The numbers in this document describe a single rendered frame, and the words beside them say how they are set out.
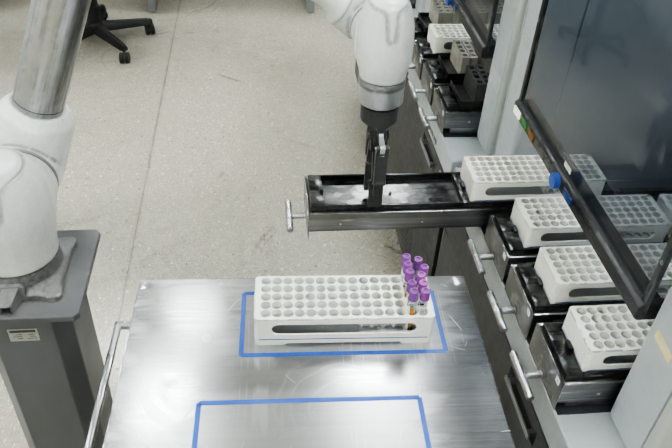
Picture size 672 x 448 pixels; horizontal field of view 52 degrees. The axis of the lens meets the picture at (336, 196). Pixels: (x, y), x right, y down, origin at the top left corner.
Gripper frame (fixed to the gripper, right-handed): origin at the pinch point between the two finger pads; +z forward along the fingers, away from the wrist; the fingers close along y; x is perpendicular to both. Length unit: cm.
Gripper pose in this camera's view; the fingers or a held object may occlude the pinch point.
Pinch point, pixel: (373, 185)
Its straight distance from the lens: 147.0
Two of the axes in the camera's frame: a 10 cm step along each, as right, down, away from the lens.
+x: -9.9, 0.4, -1.0
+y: -1.0, -6.1, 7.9
